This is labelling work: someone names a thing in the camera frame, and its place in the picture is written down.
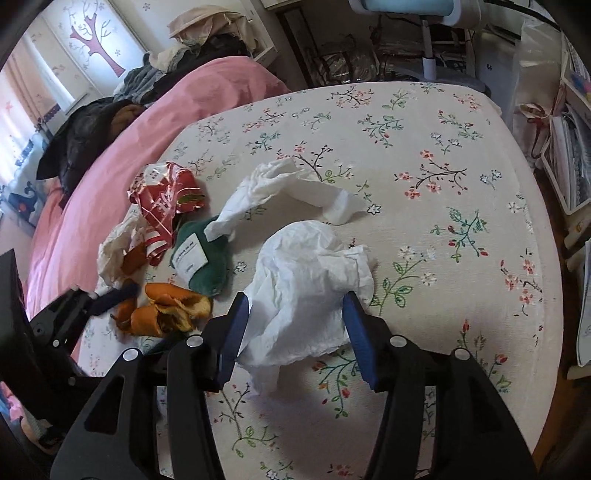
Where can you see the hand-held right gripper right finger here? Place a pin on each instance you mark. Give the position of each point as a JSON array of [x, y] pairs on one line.
[[362, 346]]

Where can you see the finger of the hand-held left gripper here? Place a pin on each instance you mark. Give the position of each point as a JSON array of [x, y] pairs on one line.
[[115, 297]]

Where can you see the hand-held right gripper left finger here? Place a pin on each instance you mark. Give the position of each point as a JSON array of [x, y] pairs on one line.
[[235, 337]]

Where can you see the green plush cloth white label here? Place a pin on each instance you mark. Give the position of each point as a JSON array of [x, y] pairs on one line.
[[212, 272]]

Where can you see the large white tissue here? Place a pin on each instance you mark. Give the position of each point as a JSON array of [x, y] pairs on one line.
[[304, 277]]

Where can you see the twisted white tissue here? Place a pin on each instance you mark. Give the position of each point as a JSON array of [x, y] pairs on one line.
[[277, 184]]

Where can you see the cream crumpled tissue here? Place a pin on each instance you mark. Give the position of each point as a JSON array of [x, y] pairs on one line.
[[113, 249]]

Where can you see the red snack wrapper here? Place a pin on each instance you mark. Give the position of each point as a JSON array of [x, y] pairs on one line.
[[159, 203]]

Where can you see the floral tablecloth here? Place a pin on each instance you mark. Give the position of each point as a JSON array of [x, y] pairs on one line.
[[415, 230]]

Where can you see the pink blanket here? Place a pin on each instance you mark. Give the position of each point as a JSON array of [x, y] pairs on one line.
[[138, 138]]

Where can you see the black puffer jacket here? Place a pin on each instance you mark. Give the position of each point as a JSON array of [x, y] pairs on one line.
[[78, 138]]

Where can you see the brown plush toy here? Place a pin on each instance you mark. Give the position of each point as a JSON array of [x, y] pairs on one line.
[[127, 117]]

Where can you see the patterned curtain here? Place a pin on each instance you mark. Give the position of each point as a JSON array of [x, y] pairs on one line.
[[23, 138]]

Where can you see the blue denim clothing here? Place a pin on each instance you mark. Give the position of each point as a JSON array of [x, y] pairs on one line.
[[138, 83]]

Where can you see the black clothing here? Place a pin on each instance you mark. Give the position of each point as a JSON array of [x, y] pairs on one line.
[[217, 50]]

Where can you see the clear plastic storage bag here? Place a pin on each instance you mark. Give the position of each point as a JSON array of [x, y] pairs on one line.
[[346, 64]]

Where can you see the beige clothing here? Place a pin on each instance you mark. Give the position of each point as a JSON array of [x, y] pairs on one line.
[[203, 23]]

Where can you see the white tote bag red trim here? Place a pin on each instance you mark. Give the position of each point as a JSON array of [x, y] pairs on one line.
[[540, 115]]

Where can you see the white rolling cart with books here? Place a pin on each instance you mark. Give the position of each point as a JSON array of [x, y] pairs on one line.
[[572, 138]]

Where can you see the blue grey office chair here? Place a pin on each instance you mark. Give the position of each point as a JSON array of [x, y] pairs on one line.
[[429, 55]]

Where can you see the white printer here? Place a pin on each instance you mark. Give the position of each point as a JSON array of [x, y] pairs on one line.
[[498, 64]]

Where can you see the translucent plastic bag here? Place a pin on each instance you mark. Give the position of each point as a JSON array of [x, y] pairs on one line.
[[538, 55]]

